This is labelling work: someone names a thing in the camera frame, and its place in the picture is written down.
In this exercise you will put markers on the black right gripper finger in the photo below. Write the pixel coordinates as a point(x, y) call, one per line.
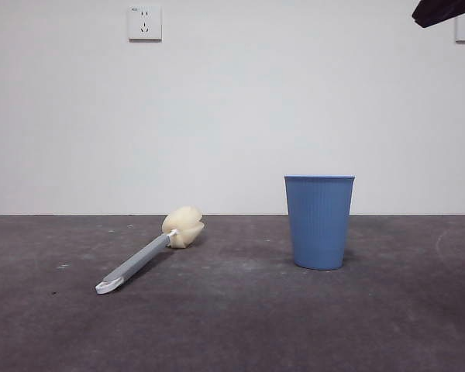
point(438, 9)

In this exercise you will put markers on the blue ribbed plastic cup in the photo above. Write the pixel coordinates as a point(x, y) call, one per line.
point(319, 224)

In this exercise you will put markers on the cup brush with sponge head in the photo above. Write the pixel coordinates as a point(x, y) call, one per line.
point(139, 259)

